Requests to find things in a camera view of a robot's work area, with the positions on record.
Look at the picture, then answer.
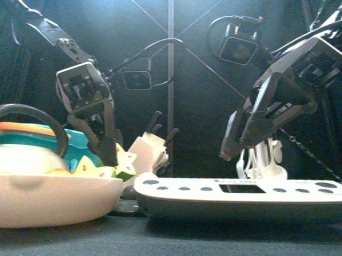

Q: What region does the white toy utensil set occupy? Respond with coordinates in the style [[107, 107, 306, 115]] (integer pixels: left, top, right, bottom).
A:
[[234, 137, 289, 181]]

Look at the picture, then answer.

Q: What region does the thin diagonal chain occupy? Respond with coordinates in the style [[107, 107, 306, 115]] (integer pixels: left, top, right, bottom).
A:
[[278, 128, 342, 183]]

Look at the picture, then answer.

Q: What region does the grey vertical frame pole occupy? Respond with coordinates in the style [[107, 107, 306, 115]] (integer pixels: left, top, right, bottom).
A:
[[166, 0, 177, 178]]

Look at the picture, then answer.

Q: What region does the small grey round object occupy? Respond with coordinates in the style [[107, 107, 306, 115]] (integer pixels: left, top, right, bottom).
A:
[[112, 184, 143, 215]]

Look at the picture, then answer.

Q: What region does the yellow green toy starfruit half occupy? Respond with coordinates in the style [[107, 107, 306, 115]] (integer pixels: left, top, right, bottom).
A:
[[114, 143, 139, 182], [46, 155, 118, 179]]

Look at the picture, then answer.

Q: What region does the white toy appliance with buttons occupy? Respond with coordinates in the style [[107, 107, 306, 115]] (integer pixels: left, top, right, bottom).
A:
[[132, 172, 342, 225]]

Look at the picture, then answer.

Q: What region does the white round pan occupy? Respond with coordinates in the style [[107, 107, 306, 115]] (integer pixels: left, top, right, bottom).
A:
[[0, 172, 124, 230]]

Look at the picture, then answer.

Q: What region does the black camera cable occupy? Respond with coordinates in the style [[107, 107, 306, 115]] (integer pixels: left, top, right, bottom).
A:
[[206, 14, 265, 61], [104, 37, 186, 88]]

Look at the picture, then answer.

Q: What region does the black right camera cable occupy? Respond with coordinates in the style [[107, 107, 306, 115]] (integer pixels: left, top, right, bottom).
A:
[[206, 14, 265, 61]]

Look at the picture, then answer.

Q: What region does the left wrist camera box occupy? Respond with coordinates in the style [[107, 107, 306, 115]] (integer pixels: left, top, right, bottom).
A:
[[120, 58, 154, 91]]

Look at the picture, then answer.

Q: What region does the teal toy kettle black handle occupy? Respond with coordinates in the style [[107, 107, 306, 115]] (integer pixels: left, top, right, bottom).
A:
[[0, 103, 104, 176]]

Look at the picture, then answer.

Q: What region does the black left camera cable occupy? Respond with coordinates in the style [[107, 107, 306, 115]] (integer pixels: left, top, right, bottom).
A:
[[104, 37, 186, 88]]

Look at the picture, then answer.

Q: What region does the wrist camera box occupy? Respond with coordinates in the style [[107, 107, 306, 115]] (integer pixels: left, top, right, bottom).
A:
[[218, 17, 265, 66], [120, 58, 154, 91]]

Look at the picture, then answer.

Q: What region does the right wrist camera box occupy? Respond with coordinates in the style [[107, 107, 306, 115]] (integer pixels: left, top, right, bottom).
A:
[[218, 17, 265, 66]]

